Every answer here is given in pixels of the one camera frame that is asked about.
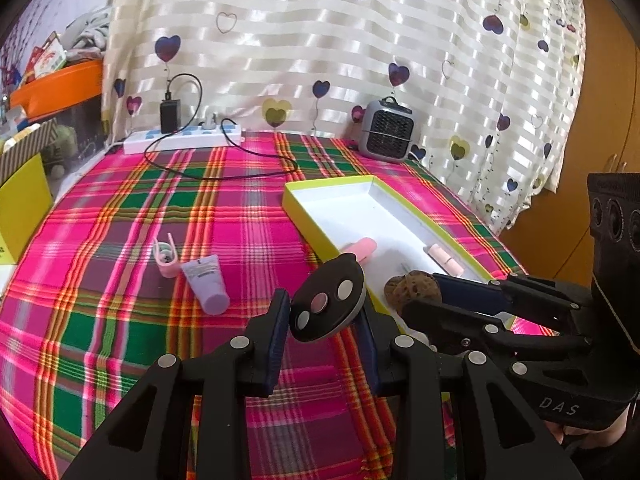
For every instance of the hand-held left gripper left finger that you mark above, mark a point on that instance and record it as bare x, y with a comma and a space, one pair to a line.
277, 340

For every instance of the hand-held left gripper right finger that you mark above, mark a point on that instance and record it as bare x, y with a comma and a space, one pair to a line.
369, 355

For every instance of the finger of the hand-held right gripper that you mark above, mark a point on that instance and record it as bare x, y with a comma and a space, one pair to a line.
475, 294
440, 317

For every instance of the pink lip balm tube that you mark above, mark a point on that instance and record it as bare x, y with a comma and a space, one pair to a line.
445, 258

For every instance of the black round makeup compact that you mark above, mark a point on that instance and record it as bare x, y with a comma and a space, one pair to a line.
320, 280

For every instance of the yellow box lid tray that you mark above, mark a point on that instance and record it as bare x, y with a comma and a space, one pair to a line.
360, 210

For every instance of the person's right hand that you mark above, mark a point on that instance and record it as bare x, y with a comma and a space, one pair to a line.
617, 422

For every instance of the purple cream tube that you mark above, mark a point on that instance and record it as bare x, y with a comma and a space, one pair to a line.
207, 285

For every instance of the pink hair clip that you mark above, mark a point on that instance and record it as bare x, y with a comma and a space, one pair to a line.
167, 265

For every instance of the brown wooden wardrobe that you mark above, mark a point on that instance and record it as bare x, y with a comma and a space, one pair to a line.
600, 110

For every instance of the pink green plaid tablecloth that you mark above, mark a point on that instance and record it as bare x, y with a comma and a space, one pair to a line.
100, 310

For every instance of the grey mini heater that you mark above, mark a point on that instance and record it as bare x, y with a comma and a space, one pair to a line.
387, 130

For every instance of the white plug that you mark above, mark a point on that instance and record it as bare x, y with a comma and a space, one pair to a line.
210, 122

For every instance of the white power strip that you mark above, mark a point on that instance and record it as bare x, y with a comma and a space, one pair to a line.
150, 144

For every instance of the black charger adapter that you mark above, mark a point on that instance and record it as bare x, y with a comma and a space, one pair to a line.
171, 116

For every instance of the yellow cardboard box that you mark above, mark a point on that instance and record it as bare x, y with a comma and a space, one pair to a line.
22, 210

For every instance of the striped heart print curtain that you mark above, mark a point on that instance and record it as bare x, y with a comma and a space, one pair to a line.
300, 35

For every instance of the grey chevron box lid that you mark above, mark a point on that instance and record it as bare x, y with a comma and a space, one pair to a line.
30, 147

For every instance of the orange plastic bin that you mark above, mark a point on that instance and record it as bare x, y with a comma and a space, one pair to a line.
60, 85

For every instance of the grey crumpled cloth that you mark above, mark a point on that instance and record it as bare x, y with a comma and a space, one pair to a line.
87, 35

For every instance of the red printed carton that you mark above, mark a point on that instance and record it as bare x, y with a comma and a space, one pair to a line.
50, 57

